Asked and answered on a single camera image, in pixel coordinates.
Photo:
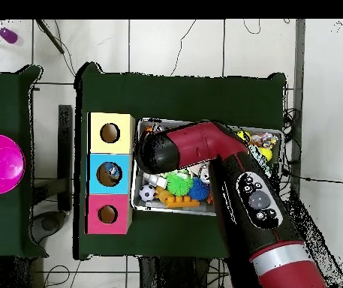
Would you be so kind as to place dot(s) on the black and white soccer ball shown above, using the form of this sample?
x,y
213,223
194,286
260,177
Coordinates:
x,y
147,193

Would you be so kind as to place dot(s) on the black rod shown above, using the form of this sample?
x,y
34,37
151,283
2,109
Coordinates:
x,y
51,37

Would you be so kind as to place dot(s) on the silver plastic toy truck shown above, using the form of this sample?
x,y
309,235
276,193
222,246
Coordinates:
x,y
154,180

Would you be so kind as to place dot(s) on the large green fuzzy eyed ball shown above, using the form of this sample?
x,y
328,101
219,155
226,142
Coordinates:
x,y
179,183

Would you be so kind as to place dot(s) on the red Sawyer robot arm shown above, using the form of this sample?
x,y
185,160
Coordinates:
x,y
207,147

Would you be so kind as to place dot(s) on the light blue cloth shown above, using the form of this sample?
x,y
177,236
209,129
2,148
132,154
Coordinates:
x,y
254,151

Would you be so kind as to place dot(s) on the purple bottle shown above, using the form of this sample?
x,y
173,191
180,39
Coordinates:
x,y
8,35

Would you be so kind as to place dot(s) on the dark green tablecloth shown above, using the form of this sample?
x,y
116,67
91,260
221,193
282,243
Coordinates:
x,y
189,96
9,225

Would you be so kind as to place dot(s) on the yellow smiley ball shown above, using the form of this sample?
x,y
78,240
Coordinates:
x,y
244,135

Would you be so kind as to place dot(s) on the shallow metal mesh bin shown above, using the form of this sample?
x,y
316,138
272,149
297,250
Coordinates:
x,y
171,210

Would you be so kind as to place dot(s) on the crushed clear bottle blue label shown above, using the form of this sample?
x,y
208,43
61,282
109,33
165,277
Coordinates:
x,y
112,170

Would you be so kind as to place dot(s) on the wooden box with three holes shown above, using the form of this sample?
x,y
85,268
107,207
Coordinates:
x,y
123,144

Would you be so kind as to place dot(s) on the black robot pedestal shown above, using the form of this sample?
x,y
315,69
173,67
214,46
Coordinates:
x,y
171,273

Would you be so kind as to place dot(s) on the pink plastic object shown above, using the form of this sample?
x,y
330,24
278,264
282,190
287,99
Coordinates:
x,y
0,164

